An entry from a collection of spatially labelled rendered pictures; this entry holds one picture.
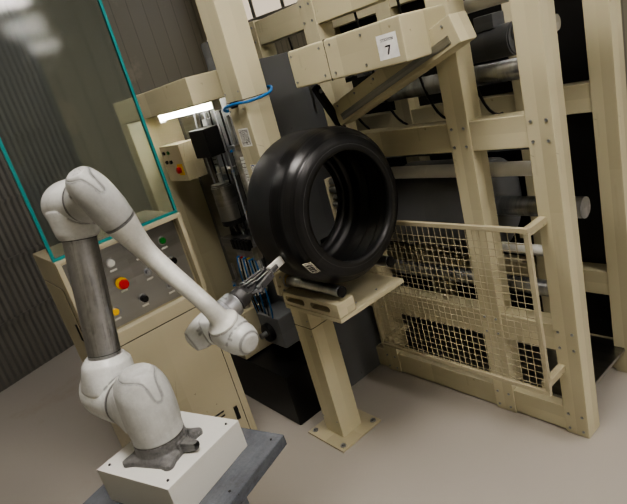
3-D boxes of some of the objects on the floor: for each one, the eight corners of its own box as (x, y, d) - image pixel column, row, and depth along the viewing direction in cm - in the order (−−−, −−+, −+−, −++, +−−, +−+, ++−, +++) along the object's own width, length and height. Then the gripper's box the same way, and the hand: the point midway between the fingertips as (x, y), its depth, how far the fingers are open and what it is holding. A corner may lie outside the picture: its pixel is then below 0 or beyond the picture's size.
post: (326, 430, 270) (152, -132, 191) (345, 415, 278) (184, -132, 199) (343, 440, 260) (167, -150, 181) (362, 424, 267) (201, -149, 189)
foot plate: (308, 433, 272) (307, 429, 271) (345, 404, 287) (344, 400, 286) (343, 453, 251) (342, 449, 251) (381, 420, 266) (380, 417, 265)
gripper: (240, 296, 178) (287, 252, 189) (221, 290, 188) (267, 249, 199) (251, 312, 182) (297, 269, 192) (231, 306, 192) (276, 265, 202)
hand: (275, 265), depth 194 cm, fingers closed
